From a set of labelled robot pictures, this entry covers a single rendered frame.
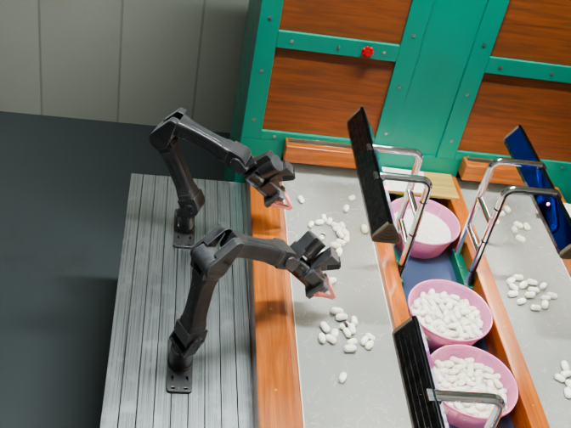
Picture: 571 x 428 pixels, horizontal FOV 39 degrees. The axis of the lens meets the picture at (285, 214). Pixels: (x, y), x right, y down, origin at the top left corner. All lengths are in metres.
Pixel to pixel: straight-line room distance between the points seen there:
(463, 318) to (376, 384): 0.44
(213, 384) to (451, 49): 1.40
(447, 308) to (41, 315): 1.64
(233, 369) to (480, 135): 1.35
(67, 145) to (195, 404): 2.34
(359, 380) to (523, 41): 1.33
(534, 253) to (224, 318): 1.15
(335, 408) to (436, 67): 1.28
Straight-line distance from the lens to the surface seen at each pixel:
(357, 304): 2.51
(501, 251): 2.92
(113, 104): 4.47
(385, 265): 2.64
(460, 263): 2.84
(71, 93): 4.47
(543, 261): 2.96
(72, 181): 4.07
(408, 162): 3.09
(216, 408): 2.25
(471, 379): 2.44
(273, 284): 2.47
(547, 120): 3.16
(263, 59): 2.80
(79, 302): 3.44
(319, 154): 2.95
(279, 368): 2.24
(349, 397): 2.26
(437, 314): 2.57
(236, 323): 2.47
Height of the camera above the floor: 2.43
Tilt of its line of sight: 37 degrees down
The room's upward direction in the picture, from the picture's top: 12 degrees clockwise
